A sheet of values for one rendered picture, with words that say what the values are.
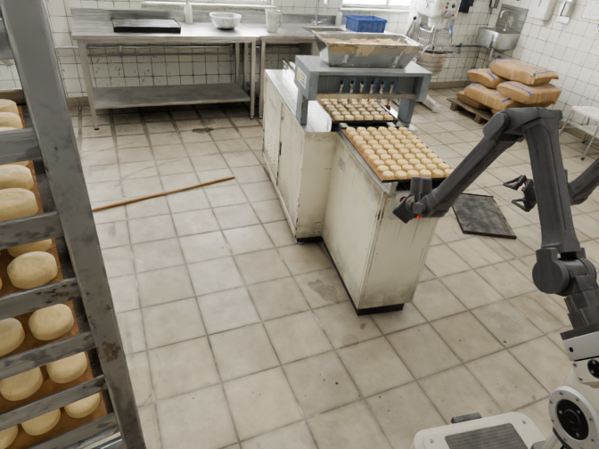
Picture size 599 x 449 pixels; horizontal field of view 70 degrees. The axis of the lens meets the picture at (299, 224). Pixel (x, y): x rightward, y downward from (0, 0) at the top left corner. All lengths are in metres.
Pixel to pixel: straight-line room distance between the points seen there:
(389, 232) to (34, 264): 1.74
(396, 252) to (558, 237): 1.26
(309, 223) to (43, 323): 2.30
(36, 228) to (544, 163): 0.97
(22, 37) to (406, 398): 2.07
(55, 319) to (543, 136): 1.00
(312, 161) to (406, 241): 0.77
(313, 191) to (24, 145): 2.31
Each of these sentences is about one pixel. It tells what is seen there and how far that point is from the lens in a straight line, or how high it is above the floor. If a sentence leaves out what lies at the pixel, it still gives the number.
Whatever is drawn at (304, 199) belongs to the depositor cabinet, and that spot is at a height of 0.39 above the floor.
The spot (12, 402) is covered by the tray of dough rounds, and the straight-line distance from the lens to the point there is 0.73.
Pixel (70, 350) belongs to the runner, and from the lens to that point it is 0.63.
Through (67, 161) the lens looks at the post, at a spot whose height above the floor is 1.58.
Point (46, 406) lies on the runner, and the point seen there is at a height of 1.23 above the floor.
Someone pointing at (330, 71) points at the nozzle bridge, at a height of 1.18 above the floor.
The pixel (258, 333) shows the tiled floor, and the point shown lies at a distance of 2.34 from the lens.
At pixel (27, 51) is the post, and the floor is 1.68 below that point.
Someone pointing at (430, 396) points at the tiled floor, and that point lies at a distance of 2.28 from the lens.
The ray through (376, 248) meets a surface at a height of 0.51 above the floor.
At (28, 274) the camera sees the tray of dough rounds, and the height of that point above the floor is 1.42.
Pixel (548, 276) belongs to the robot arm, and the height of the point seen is 1.21.
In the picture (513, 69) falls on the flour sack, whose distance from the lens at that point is 5.85.
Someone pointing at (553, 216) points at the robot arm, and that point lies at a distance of 1.08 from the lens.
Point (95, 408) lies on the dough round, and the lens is 0.79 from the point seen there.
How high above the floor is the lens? 1.77
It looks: 34 degrees down
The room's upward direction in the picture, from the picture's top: 6 degrees clockwise
